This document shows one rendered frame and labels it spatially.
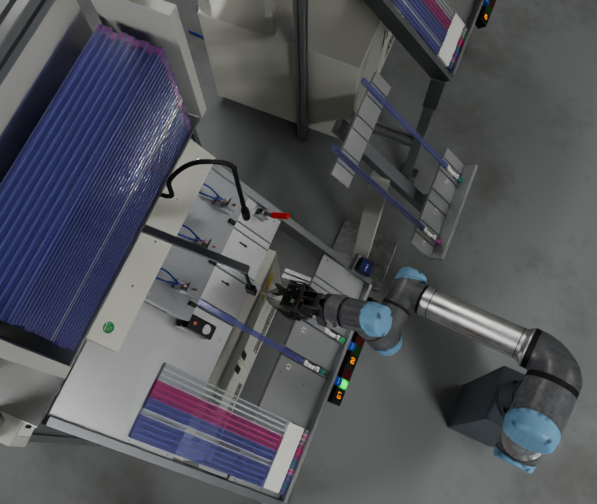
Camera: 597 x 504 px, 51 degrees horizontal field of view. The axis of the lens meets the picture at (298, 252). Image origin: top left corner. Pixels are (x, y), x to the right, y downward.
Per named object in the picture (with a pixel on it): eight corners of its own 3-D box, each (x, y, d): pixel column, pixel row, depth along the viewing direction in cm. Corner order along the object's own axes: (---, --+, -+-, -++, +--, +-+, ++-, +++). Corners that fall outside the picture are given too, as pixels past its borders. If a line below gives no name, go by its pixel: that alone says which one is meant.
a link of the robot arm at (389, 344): (415, 324, 156) (400, 304, 148) (395, 363, 153) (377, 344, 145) (390, 314, 161) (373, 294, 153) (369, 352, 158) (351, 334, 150)
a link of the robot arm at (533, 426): (550, 432, 179) (584, 389, 131) (529, 480, 175) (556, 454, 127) (509, 411, 184) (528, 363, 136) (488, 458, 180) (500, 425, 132)
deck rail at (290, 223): (357, 278, 194) (372, 279, 189) (355, 283, 193) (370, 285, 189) (179, 146, 153) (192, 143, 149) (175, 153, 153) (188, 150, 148)
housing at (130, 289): (186, 162, 156) (216, 157, 145) (92, 343, 142) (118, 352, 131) (161, 144, 151) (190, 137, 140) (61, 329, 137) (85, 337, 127)
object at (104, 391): (270, 221, 171) (281, 221, 167) (163, 454, 153) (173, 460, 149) (176, 153, 153) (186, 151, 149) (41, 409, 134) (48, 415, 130)
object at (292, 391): (359, 282, 191) (366, 283, 188) (273, 496, 172) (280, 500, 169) (318, 252, 180) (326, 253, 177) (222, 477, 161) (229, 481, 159)
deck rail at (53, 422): (271, 494, 175) (284, 502, 170) (268, 501, 174) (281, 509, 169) (40, 409, 134) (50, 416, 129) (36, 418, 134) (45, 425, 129)
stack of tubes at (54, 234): (193, 126, 131) (165, 45, 105) (73, 353, 116) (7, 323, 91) (139, 106, 132) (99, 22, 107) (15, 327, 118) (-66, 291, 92)
